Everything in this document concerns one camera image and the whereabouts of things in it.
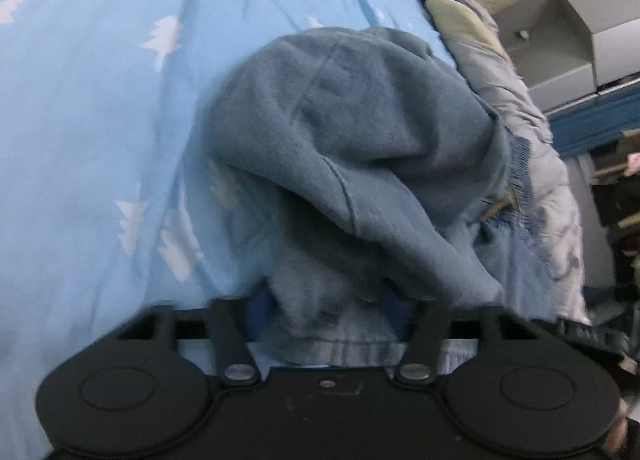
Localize grey patterned quilt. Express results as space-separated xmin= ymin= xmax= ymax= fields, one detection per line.
xmin=384 ymin=0 xmax=590 ymax=327

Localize person's right hand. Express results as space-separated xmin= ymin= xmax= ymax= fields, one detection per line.
xmin=604 ymin=399 xmax=631 ymax=457

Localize grey open cardboard box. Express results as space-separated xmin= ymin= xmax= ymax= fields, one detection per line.
xmin=492 ymin=0 xmax=640 ymax=90

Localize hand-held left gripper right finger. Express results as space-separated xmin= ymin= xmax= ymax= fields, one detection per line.
xmin=379 ymin=290 xmax=542 ymax=384

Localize light blue tree-print bedsheet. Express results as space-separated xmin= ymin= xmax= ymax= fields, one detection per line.
xmin=0 ymin=0 xmax=557 ymax=460

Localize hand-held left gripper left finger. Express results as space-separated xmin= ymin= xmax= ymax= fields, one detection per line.
xmin=115 ymin=289 xmax=274 ymax=389

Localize grey flat cardboard box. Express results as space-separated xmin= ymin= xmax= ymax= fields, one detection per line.
xmin=527 ymin=62 xmax=600 ymax=113

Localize blue board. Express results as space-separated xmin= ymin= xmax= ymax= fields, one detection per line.
xmin=545 ymin=87 xmax=640 ymax=159

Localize blue denim jeans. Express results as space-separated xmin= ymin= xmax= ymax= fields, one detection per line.
xmin=182 ymin=26 xmax=557 ymax=372

